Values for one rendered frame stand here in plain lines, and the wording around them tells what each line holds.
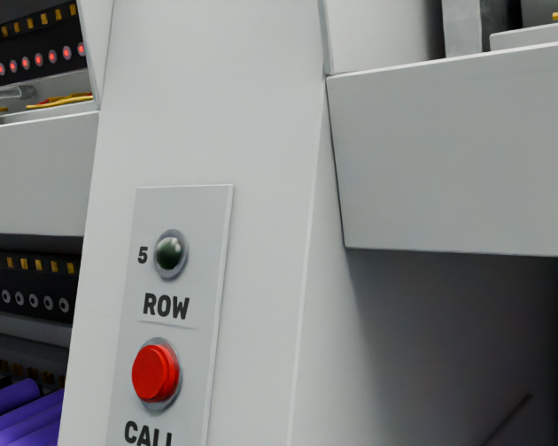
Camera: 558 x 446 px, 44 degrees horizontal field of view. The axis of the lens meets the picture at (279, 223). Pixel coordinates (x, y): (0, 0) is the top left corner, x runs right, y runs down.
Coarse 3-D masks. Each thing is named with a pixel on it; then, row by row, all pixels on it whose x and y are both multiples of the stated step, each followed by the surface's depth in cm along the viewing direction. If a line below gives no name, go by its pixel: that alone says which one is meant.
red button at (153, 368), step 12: (144, 348) 20; (156, 348) 20; (144, 360) 20; (156, 360) 19; (168, 360) 19; (132, 372) 20; (144, 372) 19; (156, 372) 19; (168, 372) 19; (144, 384) 19; (156, 384) 19; (168, 384) 19; (144, 396) 19; (156, 396) 19
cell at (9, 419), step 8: (56, 392) 44; (64, 392) 44; (40, 400) 43; (48, 400) 43; (56, 400) 43; (24, 408) 42; (32, 408) 42; (40, 408) 43; (48, 408) 43; (0, 416) 41; (8, 416) 41; (16, 416) 42; (24, 416) 42; (0, 424) 41; (8, 424) 41
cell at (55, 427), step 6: (48, 426) 39; (54, 426) 39; (36, 432) 39; (42, 432) 39; (48, 432) 39; (54, 432) 39; (24, 438) 38; (30, 438) 38; (36, 438) 38; (42, 438) 38; (48, 438) 38; (54, 438) 39; (12, 444) 37; (18, 444) 37; (24, 444) 38; (30, 444) 38; (36, 444) 38; (42, 444) 38
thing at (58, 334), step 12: (0, 312) 58; (0, 324) 57; (12, 324) 56; (24, 324) 55; (36, 324) 54; (48, 324) 53; (60, 324) 52; (24, 336) 55; (36, 336) 54; (48, 336) 53; (60, 336) 52
